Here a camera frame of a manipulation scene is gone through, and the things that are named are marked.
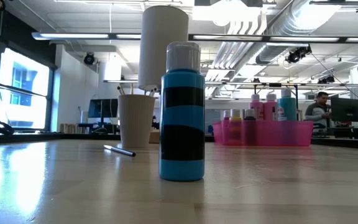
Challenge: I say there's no small blue paint bottle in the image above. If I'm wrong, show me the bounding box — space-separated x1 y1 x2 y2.
158 41 206 182

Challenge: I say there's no small yellow paint bottle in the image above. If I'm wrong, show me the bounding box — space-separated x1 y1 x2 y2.
230 108 242 146

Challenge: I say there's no small purple paint bottle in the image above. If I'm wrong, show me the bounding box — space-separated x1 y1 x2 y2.
244 108 257 146

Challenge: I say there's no pink plastic tray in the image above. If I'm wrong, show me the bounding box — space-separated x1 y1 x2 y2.
212 120 314 147

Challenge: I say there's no large teal paint bottle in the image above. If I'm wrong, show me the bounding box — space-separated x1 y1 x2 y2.
277 89 297 121

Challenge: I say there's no beige paper cup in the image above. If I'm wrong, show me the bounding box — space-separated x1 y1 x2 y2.
117 94 156 149

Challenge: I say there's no white table lamp wooden base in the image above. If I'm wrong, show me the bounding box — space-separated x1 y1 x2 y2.
137 5 190 144

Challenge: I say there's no black computer monitor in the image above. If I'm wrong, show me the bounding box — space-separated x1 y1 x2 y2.
330 96 358 124
88 98 119 131

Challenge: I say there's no row of wooden blocks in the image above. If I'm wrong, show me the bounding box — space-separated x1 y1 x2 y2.
59 123 81 134

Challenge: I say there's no long ceiling light bar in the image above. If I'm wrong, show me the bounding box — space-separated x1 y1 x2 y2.
31 32 142 40

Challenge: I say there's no person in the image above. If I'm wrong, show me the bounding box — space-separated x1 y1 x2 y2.
304 91 334 133

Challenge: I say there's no large glass window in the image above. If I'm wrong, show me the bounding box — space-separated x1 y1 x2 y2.
0 46 51 131

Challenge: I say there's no black ceiling camera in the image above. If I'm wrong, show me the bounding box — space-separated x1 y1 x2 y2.
83 52 96 65
285 45 312 64

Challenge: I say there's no black aluminium table frame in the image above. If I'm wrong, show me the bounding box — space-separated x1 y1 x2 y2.
0 132 358 150

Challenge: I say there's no silver ceiling air duct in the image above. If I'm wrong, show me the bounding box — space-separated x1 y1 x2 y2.
216 0 338 65

